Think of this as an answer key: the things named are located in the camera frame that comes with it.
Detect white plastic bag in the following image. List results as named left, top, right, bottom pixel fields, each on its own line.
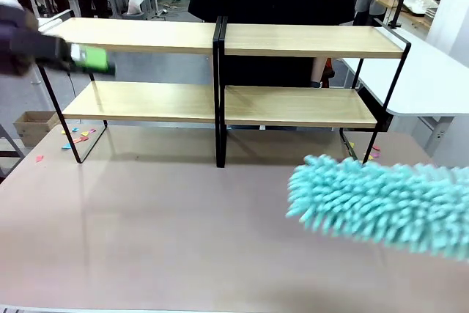
left=127, top=0, right=147, bottom=15

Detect person's left forearm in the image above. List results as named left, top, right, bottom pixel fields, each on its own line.
left=310, top=57, right=335, bottom=89

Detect white side table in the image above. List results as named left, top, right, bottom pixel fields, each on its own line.
left=339, top=42, right=469, bottom=152

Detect white items on table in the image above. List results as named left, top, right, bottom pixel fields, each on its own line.
left=402, top=0, right=440, bottom=18

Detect teal microfibre duster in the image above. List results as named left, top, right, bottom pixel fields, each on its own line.
left=284, top=154, right=469, bottom=261

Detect brown cardboard box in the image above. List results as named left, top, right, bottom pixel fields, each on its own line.
left=13, top=110, right=62, bottom=148

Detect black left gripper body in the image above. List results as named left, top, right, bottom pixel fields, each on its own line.
left=0, top=4, right=74, bottom=78

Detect wooden top background table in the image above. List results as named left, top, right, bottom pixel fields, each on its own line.
left=374, top=0, right=443, bottom=34

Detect wooden shelf unit black frame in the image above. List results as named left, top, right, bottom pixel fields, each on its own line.
left=36, top=15, right=223, bottom=168
left=218, top=15, right=412, bottom=168

